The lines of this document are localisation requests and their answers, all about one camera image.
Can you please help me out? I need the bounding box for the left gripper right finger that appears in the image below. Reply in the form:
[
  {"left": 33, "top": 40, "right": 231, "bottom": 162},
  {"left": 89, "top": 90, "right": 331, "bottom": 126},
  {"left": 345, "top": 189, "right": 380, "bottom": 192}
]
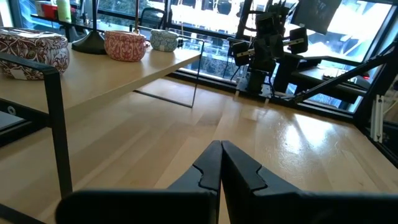
[{"left": 221, "top": 139, "right": 301, "bottom": 224}]

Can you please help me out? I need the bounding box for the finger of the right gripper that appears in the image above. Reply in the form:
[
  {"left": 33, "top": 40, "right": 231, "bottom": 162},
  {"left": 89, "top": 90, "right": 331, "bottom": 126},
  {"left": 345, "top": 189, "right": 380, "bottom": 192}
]
[
  {"left": 264, "top": 49, "right": 276, "bottom": 74},
  {"left": 254, "top": 49, "right": 265, "bottom": 74}
]

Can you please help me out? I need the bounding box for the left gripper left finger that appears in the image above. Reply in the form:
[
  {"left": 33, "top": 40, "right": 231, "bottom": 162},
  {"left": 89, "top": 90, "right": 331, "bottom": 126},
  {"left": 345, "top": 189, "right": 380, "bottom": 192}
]
[{"left": 167, "top": 139, "right": 223, "bottom": 192}]

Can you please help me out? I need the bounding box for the gold candlestick holder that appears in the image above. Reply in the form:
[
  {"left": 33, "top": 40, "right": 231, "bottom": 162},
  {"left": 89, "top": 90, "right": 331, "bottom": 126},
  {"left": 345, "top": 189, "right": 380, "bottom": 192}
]
[{"left": 133, "top": 0, "right": 141, "bottom": 34}]

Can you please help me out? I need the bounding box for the pink patterned candle tin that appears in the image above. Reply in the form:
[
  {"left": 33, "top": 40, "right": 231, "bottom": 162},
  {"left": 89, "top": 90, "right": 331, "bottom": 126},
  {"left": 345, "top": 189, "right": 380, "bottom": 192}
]
[{"left": 104, "top": 30, "right": 147, "bottom": 62}]

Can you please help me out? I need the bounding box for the black candlestick holder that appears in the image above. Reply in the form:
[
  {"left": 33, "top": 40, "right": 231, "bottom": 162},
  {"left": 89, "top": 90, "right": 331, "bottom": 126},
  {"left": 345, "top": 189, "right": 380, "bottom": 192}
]
[{"left": 71, "top": 0, "right": 108, "bottom": 55}]

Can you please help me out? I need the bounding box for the black desk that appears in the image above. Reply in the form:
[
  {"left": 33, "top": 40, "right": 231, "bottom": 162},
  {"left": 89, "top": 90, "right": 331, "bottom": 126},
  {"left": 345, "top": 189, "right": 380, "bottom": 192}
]
[{"left": 290, "top": 54, "right": 369, "bottom": 105}]

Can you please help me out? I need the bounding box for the black office chair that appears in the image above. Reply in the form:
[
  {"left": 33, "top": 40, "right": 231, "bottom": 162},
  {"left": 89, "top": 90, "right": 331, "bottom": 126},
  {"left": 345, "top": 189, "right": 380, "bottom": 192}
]
[{"left": 138, "top": 6, "right": 169, "bottom": 30}]

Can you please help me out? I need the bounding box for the wooden shelf with black legs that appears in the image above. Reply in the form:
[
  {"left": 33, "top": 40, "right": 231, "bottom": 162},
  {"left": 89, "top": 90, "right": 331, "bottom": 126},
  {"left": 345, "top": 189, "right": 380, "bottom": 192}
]
[{"left": 0, "top": 26, "right": 206, "bottom": 200}]

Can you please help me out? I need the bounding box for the yellow-green cylinder container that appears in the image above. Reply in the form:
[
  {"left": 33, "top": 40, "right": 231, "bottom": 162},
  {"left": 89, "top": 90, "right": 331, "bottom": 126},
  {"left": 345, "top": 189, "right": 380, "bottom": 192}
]
[{"left": 55, "top": 0, "right": 73, "bottom": 23}]

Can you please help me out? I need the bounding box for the red container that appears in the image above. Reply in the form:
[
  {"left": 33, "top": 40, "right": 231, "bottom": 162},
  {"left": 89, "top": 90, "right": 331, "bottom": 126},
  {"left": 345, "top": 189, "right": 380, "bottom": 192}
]
[{"left": 42, "top": 2, "right": 59, "bottom": 20}]

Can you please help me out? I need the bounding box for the black window frame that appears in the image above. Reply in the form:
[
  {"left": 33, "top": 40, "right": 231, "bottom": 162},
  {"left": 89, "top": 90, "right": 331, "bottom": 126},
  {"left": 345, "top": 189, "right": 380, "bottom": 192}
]
[{"left": 9, "top": 0, "right": 398, "bottom": 63}]

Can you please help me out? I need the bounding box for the silver metal bracket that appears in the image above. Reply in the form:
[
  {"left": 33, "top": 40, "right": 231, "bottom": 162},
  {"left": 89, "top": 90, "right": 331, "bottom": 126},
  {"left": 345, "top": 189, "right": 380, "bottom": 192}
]
[{"left": 369, "top": 94, "right": 386, "bottom": 144}]

